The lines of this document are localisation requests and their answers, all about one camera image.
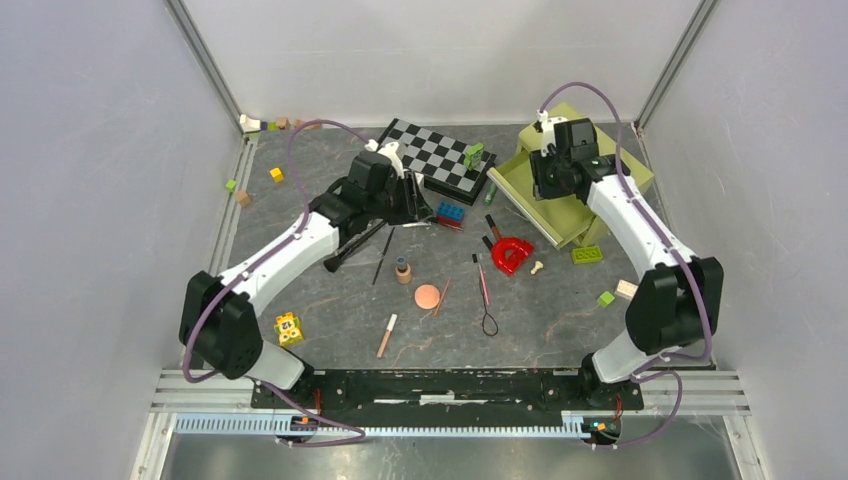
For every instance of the blue red toy brick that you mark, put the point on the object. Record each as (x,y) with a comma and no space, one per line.
(450,213)

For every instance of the black white chessboard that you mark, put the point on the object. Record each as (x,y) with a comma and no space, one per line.
(440,160)

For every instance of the clear plastic wrapper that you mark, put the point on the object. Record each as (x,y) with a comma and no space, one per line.
(369,253)

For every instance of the wooden blocks in corner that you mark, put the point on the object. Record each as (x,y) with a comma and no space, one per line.
(250,125)

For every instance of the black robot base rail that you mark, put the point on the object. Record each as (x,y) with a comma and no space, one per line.
(520,397)

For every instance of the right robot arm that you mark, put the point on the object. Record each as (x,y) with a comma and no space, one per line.
(673,314)

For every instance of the thin pink lip pencil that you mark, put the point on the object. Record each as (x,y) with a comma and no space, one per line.
(443,294)

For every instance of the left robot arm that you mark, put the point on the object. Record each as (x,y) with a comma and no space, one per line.
(219,321)

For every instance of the red toy magnet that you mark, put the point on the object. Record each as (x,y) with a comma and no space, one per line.
(510,253)

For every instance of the yellow number toy block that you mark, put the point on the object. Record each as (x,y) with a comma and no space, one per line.
(288,329)

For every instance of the small wooden cube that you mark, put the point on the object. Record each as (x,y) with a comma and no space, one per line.
(242,198)

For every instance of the brown lip gloss tube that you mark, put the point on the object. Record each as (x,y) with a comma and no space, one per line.
(493,227)

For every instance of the foundation bottle with grey cap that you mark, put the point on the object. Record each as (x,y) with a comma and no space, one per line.
(403,271)

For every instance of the green toy figure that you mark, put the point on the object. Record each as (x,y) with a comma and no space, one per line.
(473,156)

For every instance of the black wire loop tool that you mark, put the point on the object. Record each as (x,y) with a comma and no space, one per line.
(486,319)

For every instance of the small yellow cube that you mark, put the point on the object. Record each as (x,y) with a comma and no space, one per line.
(277,175)

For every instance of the small green block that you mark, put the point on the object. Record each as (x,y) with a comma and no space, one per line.
(606,299)

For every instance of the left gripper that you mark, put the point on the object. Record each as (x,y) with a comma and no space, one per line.
(405,187)

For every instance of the round peach powder puff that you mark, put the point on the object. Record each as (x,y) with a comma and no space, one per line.
(427,296)

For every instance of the lime green toy brick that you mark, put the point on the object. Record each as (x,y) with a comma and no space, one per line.
(586,255)

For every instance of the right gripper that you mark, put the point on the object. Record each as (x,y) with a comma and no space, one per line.
(539,160)

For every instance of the cream toy brick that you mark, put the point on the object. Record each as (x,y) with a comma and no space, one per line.
(626,290)

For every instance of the large black powder brush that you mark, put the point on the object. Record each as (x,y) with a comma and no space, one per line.
(334,262)

